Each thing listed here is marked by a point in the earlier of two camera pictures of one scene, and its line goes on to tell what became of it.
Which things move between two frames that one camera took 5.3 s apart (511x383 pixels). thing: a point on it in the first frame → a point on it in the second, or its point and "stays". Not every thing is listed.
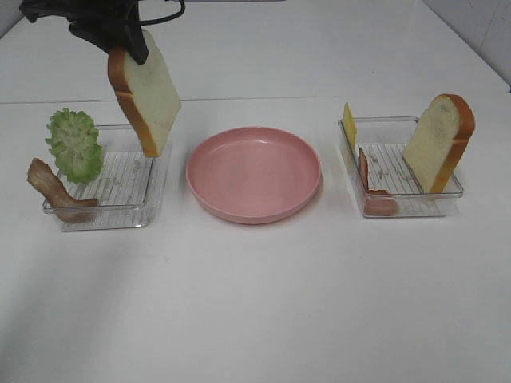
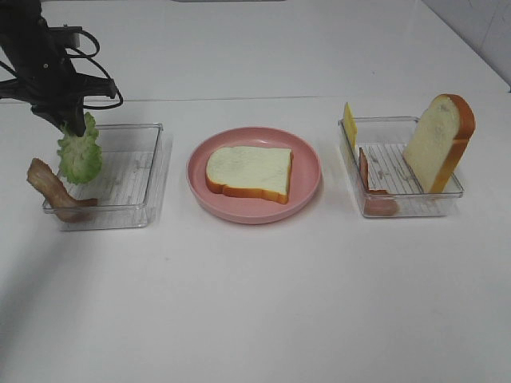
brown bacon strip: (63, 205) stays
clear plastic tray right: (384, 140) stays
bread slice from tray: (148, 92) → (257, 171)
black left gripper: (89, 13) → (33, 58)
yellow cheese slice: (351, 125) stays
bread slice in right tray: (439, 141) stays
